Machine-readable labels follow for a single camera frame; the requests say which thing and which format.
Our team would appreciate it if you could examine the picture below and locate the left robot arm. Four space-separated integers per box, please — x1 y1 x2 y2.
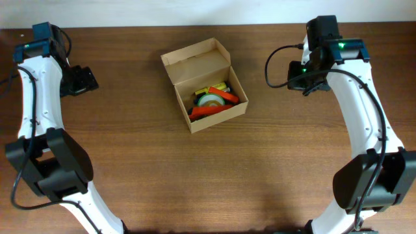
5 22 128 233

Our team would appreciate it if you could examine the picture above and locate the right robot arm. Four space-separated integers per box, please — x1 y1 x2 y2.
287 16 415 233

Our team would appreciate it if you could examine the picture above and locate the orange black stapler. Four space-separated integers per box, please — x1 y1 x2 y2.
209 86 239 104

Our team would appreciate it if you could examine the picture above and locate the brown cardboard box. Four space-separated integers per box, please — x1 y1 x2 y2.
161 38 249 133

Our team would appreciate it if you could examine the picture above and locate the yellow highlighter pen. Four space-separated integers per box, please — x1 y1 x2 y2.
194 82 228 96

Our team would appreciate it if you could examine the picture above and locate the orange utility knife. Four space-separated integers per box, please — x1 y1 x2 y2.
188 105 233 121

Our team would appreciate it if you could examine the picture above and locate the green tape roll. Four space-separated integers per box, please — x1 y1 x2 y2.
197 94 225 107

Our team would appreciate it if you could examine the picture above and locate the small yellow tape roll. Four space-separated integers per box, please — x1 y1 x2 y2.
207 100 222 107

